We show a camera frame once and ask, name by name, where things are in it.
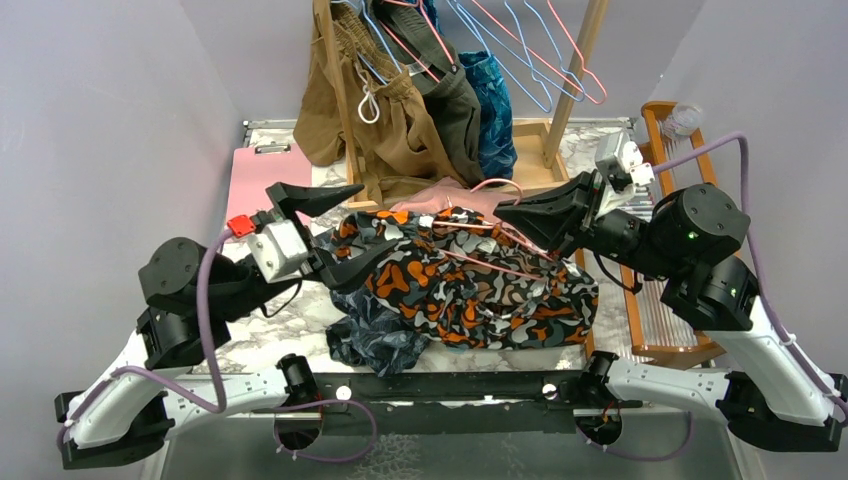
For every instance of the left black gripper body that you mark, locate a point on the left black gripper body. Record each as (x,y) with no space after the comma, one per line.
(311,269)

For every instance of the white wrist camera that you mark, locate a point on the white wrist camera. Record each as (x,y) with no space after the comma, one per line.
(624,171)
(275,246)

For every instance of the pink wire hanger taken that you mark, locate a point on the pink wire hanger taken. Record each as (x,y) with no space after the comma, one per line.
(515,236)

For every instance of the pink clipboard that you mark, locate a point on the pink clipboard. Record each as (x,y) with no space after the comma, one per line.
(256,168)

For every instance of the dark leaf print shorts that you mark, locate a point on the dark leaf print shorts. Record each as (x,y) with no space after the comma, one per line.
(370,335)

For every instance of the orange camouflage shorts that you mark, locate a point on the orange camouflage shorts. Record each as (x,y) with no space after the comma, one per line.
(469,289)

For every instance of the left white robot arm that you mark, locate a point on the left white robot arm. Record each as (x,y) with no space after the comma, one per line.
(166,380)

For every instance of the wooden weaving loom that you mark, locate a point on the wooden weaving loom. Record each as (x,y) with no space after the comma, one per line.
(649,332)

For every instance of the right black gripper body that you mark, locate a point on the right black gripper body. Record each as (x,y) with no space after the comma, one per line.
(613,231)

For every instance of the blue patterned hanging shorts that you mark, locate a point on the blue patterned hanging shorts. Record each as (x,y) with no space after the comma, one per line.
(497,153)

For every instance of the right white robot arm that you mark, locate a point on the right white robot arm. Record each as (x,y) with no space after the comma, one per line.
(775,400)

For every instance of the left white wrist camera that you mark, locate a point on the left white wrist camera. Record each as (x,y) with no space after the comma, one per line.
(275,246)

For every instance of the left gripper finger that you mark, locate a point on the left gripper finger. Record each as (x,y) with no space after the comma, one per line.
(291,200)
(349,275)

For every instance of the dark green hanging shorts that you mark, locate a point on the dark green hanging shorts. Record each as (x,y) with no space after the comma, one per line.
(450,100)

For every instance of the wooden clothes rack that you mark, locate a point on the wooden clothes rack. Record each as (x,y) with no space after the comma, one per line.
(540,165)

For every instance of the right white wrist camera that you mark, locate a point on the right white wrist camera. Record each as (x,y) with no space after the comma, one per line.
(624,171)

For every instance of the pink shorts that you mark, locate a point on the pink shorts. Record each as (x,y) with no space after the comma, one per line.
(448,193)

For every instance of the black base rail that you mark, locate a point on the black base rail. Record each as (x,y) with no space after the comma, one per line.
(454,402)

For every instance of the brown hanging shorts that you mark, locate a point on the brown hanging shorts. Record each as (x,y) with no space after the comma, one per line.
(359,107)

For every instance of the blue wire hanger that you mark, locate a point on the blue wire hanger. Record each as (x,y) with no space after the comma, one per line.
(573,89)

